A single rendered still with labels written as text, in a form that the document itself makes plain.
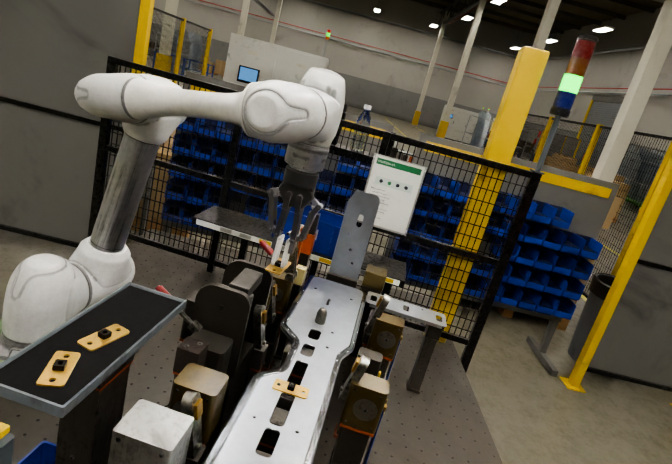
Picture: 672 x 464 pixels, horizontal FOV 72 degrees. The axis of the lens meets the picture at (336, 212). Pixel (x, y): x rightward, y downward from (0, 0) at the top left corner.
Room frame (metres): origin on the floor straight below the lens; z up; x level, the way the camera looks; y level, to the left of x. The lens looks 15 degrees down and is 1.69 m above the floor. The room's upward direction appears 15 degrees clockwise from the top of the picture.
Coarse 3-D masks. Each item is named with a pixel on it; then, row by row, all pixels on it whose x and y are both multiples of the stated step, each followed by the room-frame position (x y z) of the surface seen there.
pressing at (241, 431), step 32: (320, 288) 1.48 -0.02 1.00; (352, 288) 1.55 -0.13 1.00; (288, 320) 1.21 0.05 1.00; (352, 320) 1.31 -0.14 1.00; (320, 352) 1.09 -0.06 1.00; (256, 384) 0.90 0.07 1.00; (320, 384) 0.96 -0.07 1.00; (256, 416) 0.80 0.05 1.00; (288, 416) 0.82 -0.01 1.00; (320, 416) 0.85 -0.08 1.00; (224, 448) 0.70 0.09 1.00; (256, 448) 0.72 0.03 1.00; (288, 448) 0.74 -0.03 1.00
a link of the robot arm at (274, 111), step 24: (144, 96) 1.07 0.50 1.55; (168, 96) 1.06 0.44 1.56; (192, 96) 0.96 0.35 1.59; (216, 96) 0.88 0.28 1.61; (240, 96) 0.84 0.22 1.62; (264, 96) 0.76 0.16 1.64; (288, 96) 0.78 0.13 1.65; (312, 96) 0.85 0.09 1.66; (216, 120) 0.90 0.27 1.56; (240, 120) 0.83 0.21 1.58; (264, 120) 0.76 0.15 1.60; (288, 120) 0.77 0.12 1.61; (312, 120) 0.83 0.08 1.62
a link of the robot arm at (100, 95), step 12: (84, 84) 1.11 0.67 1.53; (96, 84) 1.10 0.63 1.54; (108, 84) 1.09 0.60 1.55; (120, 84) 1.09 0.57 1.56; (84, 96) 1.11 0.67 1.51; (96, 96) 1.09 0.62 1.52; (108, 96) 1.08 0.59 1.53; (120, 96) 1.07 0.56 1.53; (84, 108) 1.13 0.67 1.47; (96, 108) 1.10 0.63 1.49; (108, 108) 1.09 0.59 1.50; (120, 108) 1.08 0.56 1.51; (120, 120) 1.15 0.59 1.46; (132, 120) 1.16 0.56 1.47; (144, 120) 1.21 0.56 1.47
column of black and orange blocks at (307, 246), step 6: (318, 216) 1.67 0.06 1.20; (318, 222) 1.70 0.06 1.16; (312, 228) 1.68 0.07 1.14; (312, 234) 1.68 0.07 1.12; (306, 240) 1.67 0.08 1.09; (312, 240) 1.67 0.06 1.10; (306, 246) 1.67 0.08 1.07; (312, 246) 1.68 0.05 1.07; (300, 252) 1.68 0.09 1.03; (306, 252) 1.67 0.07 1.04; (300, 258) 1.68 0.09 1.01; (306, 258) 1.68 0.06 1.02; (300, 264) 1.68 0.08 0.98; (306, 264) 1.67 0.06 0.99
